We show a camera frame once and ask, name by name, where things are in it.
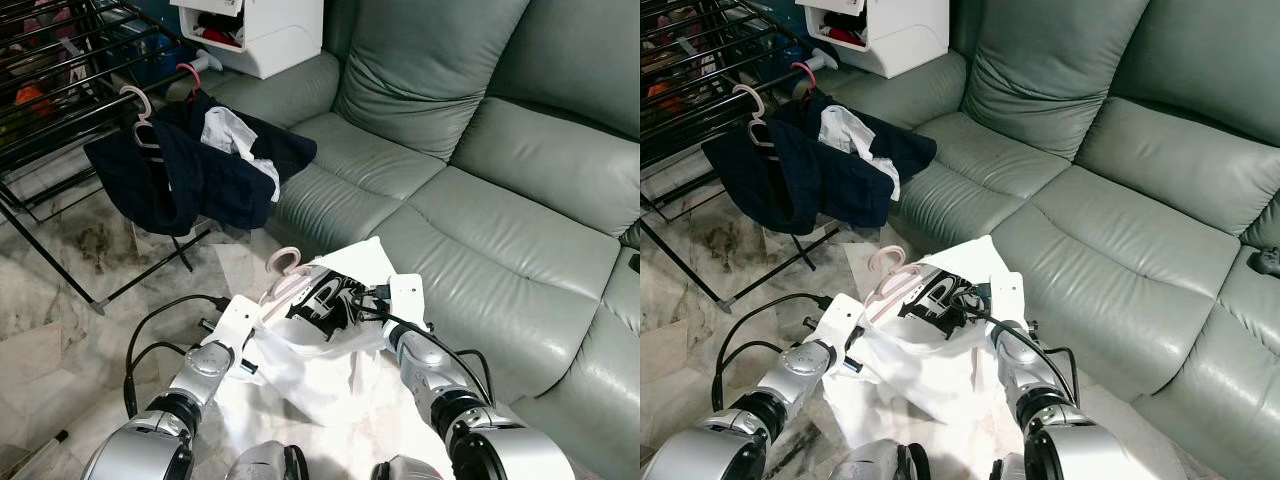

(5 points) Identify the grey robot left leg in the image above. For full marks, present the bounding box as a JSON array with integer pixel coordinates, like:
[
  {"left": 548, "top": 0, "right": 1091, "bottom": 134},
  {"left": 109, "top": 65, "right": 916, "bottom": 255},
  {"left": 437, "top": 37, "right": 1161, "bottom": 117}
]
[
  {"left": 830, "top": 440, "right": 931, "bottom": 480},
  {"left": 228, "top": 440, "right": 313, "bottom": 480}
]

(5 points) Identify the grey-green leather sofa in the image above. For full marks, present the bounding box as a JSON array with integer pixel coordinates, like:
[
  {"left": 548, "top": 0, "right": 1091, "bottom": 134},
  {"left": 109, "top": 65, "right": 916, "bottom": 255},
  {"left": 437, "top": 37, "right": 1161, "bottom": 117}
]
[
  {"left": 195, "top": 0, "right": 641, "bottom": 480},
  {"left": 815, "top": 0, "right": 1280, "bottom": 480}
]

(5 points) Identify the white garment with black print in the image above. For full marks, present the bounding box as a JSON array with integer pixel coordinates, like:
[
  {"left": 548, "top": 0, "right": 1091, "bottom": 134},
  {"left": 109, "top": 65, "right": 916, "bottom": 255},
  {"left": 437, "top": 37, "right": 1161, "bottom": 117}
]
[
  {"left": 213, "top": 235, "right": 433, "bottom": 479},
  {"left": 822, "top": 235, "right": 1031, "bottom": 479}
]

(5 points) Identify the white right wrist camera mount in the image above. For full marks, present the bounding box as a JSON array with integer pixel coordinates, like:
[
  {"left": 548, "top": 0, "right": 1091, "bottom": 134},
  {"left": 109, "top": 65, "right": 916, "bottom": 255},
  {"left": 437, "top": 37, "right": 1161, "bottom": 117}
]
[
  {"left": 388, "top": 272, "right": 426, "bottom": 336},
  {"left": 990, "top": 272, "right": 1026, "bottom": 331}
]

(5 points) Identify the black metal drying rack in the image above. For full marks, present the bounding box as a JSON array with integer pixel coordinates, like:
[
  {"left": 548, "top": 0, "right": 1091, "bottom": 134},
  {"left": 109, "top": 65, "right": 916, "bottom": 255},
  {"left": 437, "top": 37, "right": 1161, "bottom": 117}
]
[
  {"left": 0, "top": 0, "right": 226, "bottom": 316},
  {"left": 640, "top": 0, "right": 843, "bottom": 316}
]

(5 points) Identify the white and light blue shirt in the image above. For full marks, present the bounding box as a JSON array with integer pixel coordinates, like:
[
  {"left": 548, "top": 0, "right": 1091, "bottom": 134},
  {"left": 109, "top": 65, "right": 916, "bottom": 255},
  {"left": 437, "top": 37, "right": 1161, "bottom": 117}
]
[
  {"left": 818, "top": 103, "right": 903, "bottom": 201},
  {"left": 200, "top": 105, "right": 283, "bottom": 203}
]

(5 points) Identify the blue suitcase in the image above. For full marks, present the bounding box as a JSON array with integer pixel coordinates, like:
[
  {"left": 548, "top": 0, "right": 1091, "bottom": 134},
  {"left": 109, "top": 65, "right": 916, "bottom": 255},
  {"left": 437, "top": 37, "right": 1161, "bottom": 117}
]
[
  {"left": 740, "top": 0, "right": 811, "bottom": 56},
  {"left": 105, "top": 0, "right": 186, "bottom": 61}
]

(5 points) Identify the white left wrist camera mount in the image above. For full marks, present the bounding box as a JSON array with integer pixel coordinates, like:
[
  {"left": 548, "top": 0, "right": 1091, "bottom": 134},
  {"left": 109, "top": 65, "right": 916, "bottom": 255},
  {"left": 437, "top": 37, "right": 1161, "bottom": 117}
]
[
  {"left": 205, "top": 295, "right": 266, "bottom": 351},
  {"left": 815, "top": 293, "right": 869, "bottom": 351}
]

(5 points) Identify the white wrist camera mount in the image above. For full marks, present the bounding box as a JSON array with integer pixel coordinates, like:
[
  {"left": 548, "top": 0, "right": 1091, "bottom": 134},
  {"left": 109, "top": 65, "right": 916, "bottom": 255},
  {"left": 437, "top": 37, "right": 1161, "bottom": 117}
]
[
  {"left": 990, "top": 272, "right": 1026, "bottom": 331},
  {"left": 815, "top": 293, "right": 869, "bottom": 351},
  {"left": 205, "top": 295, "right": 266, "bottom": 351},
  {"left": 388, "top": 272, "right": 426, "bottom": 336}
]

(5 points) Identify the plain navy garment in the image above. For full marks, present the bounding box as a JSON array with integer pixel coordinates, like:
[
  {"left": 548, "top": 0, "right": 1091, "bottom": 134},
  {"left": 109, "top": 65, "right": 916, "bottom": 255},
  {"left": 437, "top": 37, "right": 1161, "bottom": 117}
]
[
  {"left": 165, "top": 90, "right": 319, "bottom": 231},
  {"left": 790, "top": 90, "right": 939, "bottom": 229}
]

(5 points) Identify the orange and green cloth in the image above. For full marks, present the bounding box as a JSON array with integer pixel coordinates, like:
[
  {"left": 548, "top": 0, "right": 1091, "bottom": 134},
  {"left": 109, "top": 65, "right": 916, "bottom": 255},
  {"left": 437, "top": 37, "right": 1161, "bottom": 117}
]
[
  {"left": 645, "top": 78, "right": 681, "bottom": 116},
  {"left": 12, "top": 82, "right": 49, "bottom": 119}
]

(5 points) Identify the thin white tube black tip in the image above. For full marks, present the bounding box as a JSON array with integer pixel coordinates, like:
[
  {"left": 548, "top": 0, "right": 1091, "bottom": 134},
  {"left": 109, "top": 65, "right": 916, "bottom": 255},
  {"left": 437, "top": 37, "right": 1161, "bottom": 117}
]
[{"left": 0, "top": 430, "right": 69, "bottom": 479}]

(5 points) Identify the navy garment with striped collar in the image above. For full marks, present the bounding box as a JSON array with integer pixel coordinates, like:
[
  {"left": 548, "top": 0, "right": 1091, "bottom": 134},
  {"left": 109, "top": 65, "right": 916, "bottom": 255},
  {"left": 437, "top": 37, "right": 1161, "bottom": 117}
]
[
  {"left": 83, "top": 120, "right": 206, "bottom": 238},
  {"left": 700, "top": 120, "right": 831, "bottom": 236}
]

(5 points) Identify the pale pink plastic hanger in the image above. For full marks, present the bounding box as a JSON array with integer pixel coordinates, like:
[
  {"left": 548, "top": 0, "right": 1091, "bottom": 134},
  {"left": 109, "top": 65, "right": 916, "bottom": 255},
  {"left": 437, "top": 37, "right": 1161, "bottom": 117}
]
[
  {"left": 865, "top": 245, "right": 926, "bottom": 306},
  {"left": 118, "top": 85, "right": 166, "bottom": 151},
  {"left": 260, "top": 247, "right": 326, "bottom": 306},
  {"left": 730, "top": 83, "right": 776, "bottom": 151}
]

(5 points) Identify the white plastic storage box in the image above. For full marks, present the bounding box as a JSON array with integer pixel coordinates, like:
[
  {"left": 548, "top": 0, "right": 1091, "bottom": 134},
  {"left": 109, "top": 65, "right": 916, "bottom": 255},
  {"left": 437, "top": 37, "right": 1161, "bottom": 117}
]
[
  {"left": 797, "top": 0, "right": 951, "bottom": 81},
  {"left": 170, "top": 0, "right": 324, "bottom": 81}
]

